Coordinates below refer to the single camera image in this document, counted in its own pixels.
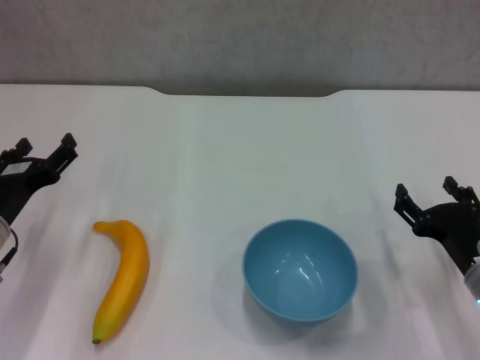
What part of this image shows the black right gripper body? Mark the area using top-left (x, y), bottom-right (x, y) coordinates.
top-left (413, 202), bottom-right (480, 275)

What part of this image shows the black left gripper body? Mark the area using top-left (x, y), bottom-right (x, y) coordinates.
top-left (0, 158), bottom-right (62, 227)

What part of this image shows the left arm black cable plug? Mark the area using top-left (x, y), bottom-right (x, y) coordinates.
top-left (0, 229), bottom-right (20, 283)

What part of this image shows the blue bowl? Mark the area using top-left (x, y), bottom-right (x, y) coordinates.
top-left (241, 219), bottom-right (359, 326)

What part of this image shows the yellow banana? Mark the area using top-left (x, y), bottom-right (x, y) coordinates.
top-left (91, 219), bottom-right (151, 345)

